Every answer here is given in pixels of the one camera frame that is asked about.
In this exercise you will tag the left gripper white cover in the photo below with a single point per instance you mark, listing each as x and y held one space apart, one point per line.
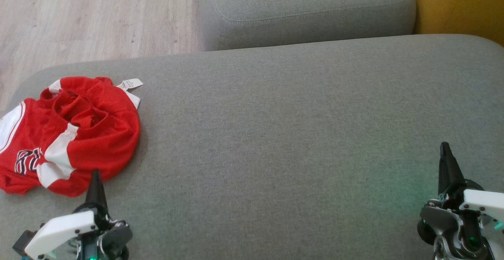
63 228

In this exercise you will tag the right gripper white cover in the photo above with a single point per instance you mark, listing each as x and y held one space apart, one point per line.
482 201

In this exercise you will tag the red white basketball jersey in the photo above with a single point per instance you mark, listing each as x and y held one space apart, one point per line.
98 102

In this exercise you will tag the large grey sofa seat cushion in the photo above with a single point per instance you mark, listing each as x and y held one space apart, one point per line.
275 134

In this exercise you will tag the small grey sofa cushion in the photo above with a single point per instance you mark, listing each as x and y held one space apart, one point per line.
307 0

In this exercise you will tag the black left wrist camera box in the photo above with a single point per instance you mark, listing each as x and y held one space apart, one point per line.
24 242

